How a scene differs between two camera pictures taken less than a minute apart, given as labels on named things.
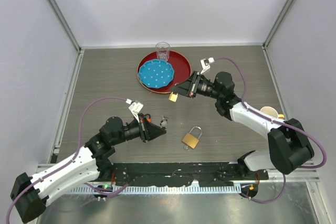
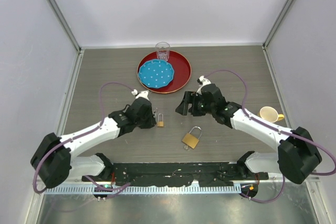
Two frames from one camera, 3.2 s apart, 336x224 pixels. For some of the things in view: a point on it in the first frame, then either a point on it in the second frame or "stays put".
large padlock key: x=186 y=147 stays put
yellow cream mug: x=272 y=112 stays put
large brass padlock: x=190 y=140 stays put
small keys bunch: x=164 y=123 → x=155 y=112
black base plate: x=206 y=174 stays put
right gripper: x=189 y=87 → x=183 y=108
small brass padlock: x=172 y=97 → x=160 y=124
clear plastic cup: x=163 y=50 stays put
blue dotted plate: x=156 y=73 stays put
